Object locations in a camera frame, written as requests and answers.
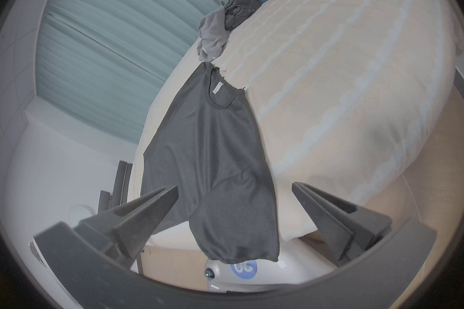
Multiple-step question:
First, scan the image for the black T-shirt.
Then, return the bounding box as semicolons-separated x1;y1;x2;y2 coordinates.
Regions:
139;61;280;263

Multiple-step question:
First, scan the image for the bed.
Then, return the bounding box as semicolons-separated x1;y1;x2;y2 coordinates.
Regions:
131;0;458;243

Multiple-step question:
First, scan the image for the black shiny garment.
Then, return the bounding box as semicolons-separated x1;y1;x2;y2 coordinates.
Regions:
223;0;262;31

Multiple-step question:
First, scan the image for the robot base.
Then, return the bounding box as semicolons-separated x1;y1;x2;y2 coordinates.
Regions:
202;242;339;297

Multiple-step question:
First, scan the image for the grey garment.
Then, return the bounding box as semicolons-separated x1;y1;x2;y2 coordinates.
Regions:
196;1;232;62

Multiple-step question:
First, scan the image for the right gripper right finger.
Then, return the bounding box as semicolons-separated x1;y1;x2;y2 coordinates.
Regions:
292;182;393;266

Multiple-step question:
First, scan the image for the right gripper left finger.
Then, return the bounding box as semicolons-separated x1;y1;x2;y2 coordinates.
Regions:
74;185;179;266

